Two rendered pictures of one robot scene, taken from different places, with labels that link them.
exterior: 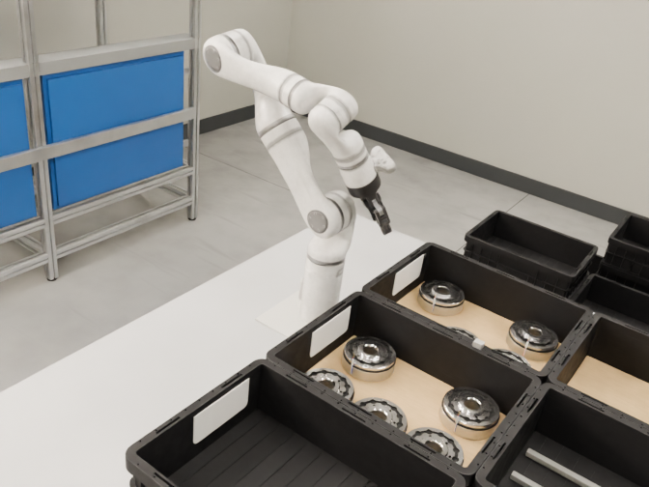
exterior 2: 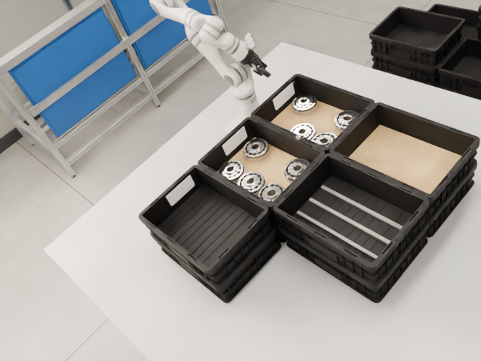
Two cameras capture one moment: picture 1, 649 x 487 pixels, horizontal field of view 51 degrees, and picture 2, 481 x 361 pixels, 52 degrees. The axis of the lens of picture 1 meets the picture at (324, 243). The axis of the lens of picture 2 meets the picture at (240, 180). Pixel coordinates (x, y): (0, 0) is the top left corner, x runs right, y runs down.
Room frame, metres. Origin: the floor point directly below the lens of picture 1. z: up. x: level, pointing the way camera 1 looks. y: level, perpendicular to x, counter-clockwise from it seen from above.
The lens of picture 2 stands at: (-0.25, -0.69, 2.18)
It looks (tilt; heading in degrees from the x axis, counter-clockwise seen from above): 46 degrees down; 28
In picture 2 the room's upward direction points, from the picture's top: 22 degrees counter-clockwise
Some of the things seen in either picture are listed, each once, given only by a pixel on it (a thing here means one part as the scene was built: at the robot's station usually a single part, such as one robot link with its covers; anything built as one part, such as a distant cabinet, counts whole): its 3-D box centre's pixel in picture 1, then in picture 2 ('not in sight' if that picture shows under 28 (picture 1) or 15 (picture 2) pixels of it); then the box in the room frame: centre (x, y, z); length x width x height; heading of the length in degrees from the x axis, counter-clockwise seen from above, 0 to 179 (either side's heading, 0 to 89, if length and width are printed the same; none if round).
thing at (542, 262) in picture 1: (517, 293); (416, 61); (2.17, -0.73, 0.37); 0.40 x 0.30 x 0.45; 58
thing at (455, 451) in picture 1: (433, 450); (271, 193); (0.82, -0.22, 0.86); 0.10 x 0.10 x 0.01
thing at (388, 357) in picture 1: (370, 353); (255, 147); (1.06, -0.11, 0.86); 0.10 x 0.10 x 0.01
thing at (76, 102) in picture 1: (122, 127); (166, 8); (2.75, 0.93, 0.60); 0.72 x 0.03 x 0.56; 148
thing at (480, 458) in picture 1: (403, 372); (259, 159); (0.94, -0.17, 0.92); 0.40 x 0.30 x 0.02; 57
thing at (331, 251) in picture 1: (329, 228); (240, 79); (1.38, -0.01, 0.95); 0.09 x 0.09 x 0.17; 60
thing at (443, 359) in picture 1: (398, 394); (262, 168); (0.94, -0.17, 0.87); 0.40 x 0.30 x 0.11; 57
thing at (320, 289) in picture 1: (322, 286); (249, 107); (1.39, -0.01, 0.79); 0.09 x 0.09 x 0.17; 46
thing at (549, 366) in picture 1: (476, 303); (311, 110); (1.19, -0.33, 0.92); 0.40 x 0.30 x 0.02; 57
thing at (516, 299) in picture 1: (471, 324); (313, 119); (1.19, -0.33, 0.87); 0.40 x 0.30 x 0.11; 57
